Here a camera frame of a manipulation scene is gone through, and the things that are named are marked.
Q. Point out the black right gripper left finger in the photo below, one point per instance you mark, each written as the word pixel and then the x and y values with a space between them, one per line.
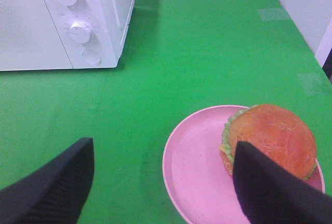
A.
pixel 54 193

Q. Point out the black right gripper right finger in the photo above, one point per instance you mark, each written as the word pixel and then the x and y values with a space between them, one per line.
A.
pixel 267 193

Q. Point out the burger with lettuce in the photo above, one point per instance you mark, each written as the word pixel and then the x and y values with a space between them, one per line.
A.
pixel 277 132

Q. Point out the pink round plate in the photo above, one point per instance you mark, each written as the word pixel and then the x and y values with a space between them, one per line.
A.
pixel 197 181

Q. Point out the round door release button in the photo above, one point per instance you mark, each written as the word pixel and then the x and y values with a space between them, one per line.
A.
pixel 92 57

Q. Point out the white microwave door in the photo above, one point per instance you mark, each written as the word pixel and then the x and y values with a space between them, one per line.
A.
pixel 29 38

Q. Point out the lower white microwave knob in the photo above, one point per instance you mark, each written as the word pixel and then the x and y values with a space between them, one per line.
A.
pixel 80 32

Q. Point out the white microwave oven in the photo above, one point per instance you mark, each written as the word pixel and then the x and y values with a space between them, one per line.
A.
pixel 63 34

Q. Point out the clear tape patch on table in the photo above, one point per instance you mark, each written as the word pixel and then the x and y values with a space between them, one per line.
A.
pixel 273 14

